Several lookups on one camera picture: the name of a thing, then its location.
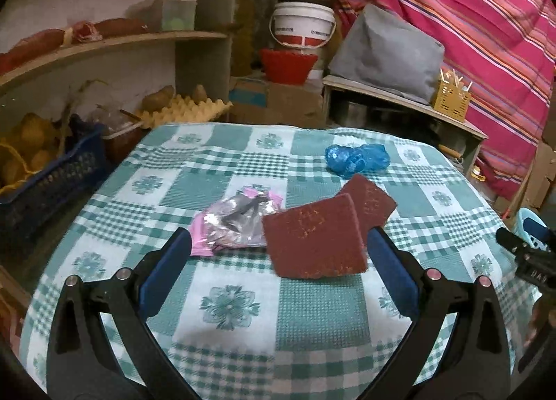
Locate dark blue plastic crate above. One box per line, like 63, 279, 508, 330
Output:
0, 117, 109, 248

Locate light blue plastic basket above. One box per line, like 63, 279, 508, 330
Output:
508, 207, 553, 253

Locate flattened cardboard sheets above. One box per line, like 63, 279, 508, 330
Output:
517, 113, 556, 218

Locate clear tub with red contents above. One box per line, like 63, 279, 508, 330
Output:
102, 111, 144, 162

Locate green checked tablecloth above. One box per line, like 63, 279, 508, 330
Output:
19, 122, 543, 400

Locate blue plastic bag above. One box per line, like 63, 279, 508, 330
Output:
325, 143, 390, 179

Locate red striped cloth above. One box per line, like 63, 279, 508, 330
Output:
317, 0, 556, 201

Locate pile of potatoes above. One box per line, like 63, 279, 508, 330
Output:
141, 84, 207, 109

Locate maroon scouring pad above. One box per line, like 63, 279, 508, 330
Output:
262, 194, 370, 280
339, 173, 398, 236

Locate cardboard box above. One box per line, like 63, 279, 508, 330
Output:
229, 76, 324, 127

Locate grey cushion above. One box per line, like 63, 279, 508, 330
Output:
328, 2, 444, 104

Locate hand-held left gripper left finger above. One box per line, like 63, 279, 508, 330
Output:
47, 226, 193, 400

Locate bunch of utensils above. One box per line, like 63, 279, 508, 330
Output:
439, 69, 474, 92

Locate red plastic bowl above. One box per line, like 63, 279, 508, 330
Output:
260, 48, 319, 84

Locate yellow egg carton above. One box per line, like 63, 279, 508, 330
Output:
134, 96, 233, 128

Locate wooden shelf unit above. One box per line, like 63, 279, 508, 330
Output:
0, 0, 239, 127

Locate yellow net of fruits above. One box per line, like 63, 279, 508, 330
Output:
0, 113, 62, 192

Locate red mesh bags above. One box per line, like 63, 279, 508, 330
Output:
0, 18, 148, 75

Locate low wooden cabinet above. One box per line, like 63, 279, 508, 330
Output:
322, 75, 489, 175

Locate large yellowish oil bottle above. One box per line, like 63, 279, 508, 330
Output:
232, 0, 258, 75

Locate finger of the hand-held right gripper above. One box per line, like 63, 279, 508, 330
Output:
519, 215, 554, 250
495, 226, 541, 259

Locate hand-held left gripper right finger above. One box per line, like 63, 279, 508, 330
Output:
367, 226, 511, 400

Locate white bucket with red band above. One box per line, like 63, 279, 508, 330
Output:
269, 1, 337, 51

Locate clear plastic container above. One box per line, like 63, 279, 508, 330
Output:
143, 0, 197, 32

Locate clear pink plastic packet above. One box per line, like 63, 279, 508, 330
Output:
191, 186, 284, 257

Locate yellow utensil holder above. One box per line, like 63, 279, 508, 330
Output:
432, 79, 472, 123

